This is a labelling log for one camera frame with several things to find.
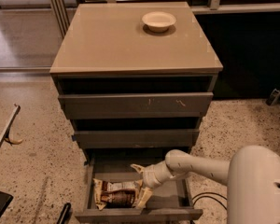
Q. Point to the grey open bottom drawer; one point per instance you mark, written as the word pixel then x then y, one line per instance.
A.
pixel 169 204

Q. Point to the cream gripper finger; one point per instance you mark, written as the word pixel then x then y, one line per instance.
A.
pixel 138 168
pixel 144 196

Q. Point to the grey metal bar left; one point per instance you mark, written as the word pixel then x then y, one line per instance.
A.
pixel 9 123

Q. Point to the white paper bowl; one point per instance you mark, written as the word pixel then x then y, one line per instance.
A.
pixel 158 22

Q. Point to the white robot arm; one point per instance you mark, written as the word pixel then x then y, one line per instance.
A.
pixel 252 178

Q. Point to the small grey wall device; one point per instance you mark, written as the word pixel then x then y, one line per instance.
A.
pixel 274 97

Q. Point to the black handle near drawer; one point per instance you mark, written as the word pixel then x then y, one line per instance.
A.
pixel 64 215

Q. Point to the brown chip bag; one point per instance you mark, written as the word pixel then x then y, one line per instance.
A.
pixel 116 194

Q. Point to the grey top drawer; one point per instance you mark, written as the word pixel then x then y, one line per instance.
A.
pixel 126 106

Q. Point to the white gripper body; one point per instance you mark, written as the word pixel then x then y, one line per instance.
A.
pixel 152 174

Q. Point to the grey middle drawer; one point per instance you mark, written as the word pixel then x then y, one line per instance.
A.
pixel 136 138

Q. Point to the yellow hook on floor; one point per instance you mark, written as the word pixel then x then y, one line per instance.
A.
pixel 10 140

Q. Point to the grey drawer cabinet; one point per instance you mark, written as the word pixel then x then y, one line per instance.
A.
pixel 108 50

